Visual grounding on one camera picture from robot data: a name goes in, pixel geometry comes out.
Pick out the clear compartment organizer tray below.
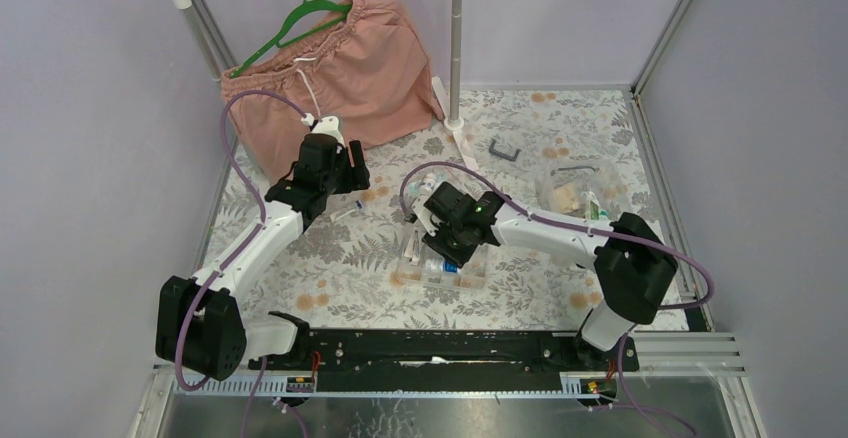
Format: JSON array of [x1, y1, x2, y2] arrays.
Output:
[[396, 224, 490, 291]]

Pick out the pink fabric shorts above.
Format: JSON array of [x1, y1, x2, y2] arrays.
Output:
[[220, 0, 444, 182]]

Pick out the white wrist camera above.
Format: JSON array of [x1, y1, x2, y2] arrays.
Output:
[[300, 113, 346, 147], [412, 195, 438, 236]]

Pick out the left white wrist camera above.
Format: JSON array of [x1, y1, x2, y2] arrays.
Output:
[[300, 113, 346, 147]]

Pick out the blue white medicine bottle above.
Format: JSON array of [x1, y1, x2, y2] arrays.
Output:
[[425, 258, 460, 274]]

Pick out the purple cable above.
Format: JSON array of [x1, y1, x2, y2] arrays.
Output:
[[173, 89, 313, 438], [399, 161, 717, 438]]

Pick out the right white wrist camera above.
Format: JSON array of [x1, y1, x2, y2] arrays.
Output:
[[412, 195, 438, 236]]

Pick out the green clothes hanger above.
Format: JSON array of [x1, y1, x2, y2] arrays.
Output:
[[229, 0, 354, 80]]

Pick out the clear box lid black handle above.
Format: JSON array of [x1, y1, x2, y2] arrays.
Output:
[[473, 127, 572, 178]]

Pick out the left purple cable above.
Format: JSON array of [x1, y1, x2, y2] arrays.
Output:
[[173, 89, 313, 438]]

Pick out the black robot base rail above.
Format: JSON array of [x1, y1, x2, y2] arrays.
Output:
[[267, 328, 640, 393]]

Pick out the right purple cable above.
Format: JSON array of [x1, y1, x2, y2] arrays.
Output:
[[399, 161, 717, 438]]

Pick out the clear plastic kit box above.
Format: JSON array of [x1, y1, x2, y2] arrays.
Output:
[[535, 159, 632, 221]]

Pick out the floral table mat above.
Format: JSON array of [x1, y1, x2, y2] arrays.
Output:
[[241, 90, 659, 330]]

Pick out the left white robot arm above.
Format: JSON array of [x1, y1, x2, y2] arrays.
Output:
[[155, 133, 370, 381]]

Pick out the small white vial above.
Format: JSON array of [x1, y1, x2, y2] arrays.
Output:
[[421, 173, 439, 192]]

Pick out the metal clothes rack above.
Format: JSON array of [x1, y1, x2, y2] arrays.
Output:
[[171, 0, 478, 171]]

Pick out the small white tube blue tip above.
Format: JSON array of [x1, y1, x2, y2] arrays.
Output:
[[329, 200, 364, 222]]

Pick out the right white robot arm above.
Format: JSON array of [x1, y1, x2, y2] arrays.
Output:
[[412, 182, 679, 370]]

